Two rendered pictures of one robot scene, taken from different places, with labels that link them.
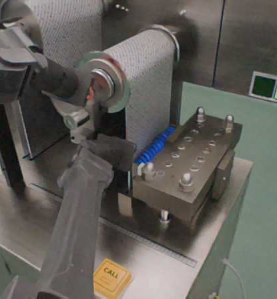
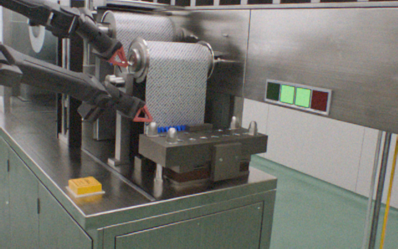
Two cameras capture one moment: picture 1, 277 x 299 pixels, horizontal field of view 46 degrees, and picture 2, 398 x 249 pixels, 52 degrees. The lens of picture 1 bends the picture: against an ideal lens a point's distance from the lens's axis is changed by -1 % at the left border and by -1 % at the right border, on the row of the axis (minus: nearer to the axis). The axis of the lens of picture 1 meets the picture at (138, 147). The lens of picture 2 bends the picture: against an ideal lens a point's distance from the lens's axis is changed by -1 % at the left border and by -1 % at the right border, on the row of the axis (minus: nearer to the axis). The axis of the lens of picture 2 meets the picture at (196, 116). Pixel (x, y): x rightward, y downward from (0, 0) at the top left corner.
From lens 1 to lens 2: 0.82 m
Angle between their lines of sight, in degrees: 32
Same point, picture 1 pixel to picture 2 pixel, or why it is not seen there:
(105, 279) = (80, 182)
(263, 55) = (272, 64)
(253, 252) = not seen: outside the picture
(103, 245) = (99, 178)
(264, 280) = not seen: outside the picture
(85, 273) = (25, 60)
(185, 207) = (163, 152)
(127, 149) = (136, 102)
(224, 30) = (249, 46)
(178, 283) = (130, 202)
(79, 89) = (109, 47)
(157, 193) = (150, 144)
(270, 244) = not seen: outside the picture
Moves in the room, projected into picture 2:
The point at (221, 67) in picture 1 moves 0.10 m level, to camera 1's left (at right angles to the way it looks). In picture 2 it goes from (248, 78) to (220, 75)
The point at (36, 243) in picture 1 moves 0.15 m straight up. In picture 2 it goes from (57, 167) to (57, 121)
